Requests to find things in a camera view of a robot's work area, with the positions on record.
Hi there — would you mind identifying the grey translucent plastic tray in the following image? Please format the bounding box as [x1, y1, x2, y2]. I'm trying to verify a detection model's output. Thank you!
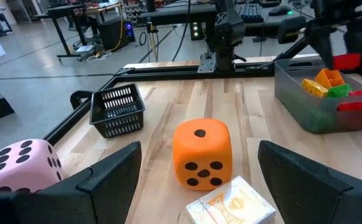
[274, 58, 362, 134]

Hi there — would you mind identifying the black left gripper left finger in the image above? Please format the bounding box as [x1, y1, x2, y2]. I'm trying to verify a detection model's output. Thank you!
[0, 141, 142, 224]

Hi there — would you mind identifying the orange foam die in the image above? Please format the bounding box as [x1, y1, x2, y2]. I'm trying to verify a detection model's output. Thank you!
[172, 118, 233, 191]

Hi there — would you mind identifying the pink foam die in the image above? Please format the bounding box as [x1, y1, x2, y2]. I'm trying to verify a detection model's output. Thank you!
[0, 138, 64, 193]

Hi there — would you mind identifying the black computer tower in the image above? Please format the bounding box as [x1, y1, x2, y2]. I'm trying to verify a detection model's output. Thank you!
[98, 18, 136, 50]

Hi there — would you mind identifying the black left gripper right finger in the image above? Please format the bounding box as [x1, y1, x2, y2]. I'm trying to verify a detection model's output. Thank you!
[258, 140, 362, 224]

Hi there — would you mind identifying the red toy brick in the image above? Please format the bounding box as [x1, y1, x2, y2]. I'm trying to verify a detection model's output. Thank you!
[336, 90, 362, 131]

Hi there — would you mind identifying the black computer mouse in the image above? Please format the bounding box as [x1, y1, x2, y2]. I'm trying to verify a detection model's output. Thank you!
[267, 5, 294, 16]

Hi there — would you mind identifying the small red toy cube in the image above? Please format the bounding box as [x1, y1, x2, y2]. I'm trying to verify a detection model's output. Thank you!
[333, 52, 362, 71]

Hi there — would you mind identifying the orange wedge toy brick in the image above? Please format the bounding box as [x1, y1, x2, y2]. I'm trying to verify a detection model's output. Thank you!
[314, 68, 346, 90]

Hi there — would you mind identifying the black frame clamp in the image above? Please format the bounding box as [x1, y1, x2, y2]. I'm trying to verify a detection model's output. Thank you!
[70, 90, 94, 110]

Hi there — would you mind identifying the black keyboard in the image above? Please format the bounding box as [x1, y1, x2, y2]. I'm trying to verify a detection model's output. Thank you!
[239, 2, 265, 23]

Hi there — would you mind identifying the grey metal base plate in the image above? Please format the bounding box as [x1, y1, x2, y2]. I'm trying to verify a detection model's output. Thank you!
[198, 52, 216, 73]

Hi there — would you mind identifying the black workbench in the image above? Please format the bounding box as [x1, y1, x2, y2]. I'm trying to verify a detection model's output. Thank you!
[140, 2, 294, 37]

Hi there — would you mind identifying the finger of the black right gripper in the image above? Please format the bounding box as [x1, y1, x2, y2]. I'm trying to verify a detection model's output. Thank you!
[345, 18, 362, 74]
[277, 15, 336, 70]

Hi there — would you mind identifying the white cable coil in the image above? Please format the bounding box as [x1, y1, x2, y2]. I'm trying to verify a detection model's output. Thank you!
[86, 51, 112, 63]

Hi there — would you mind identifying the black slotted plastic basket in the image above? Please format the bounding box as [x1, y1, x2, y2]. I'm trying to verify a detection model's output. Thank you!
[89, 83, 146, 139]

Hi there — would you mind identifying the short green toy brick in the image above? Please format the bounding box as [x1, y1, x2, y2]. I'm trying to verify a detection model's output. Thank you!
[328, 83, 353, 98]

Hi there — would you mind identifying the black rolling table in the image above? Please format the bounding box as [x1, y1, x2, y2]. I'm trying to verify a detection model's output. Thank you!
[45, 2, 124, 63]

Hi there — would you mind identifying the yellow toy brick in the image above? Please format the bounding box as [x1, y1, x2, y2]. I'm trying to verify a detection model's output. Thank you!
[301, 78, 330, 98]

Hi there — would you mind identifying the long green toy brick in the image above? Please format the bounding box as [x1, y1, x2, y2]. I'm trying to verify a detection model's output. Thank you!
[279, 90, 337, 133]

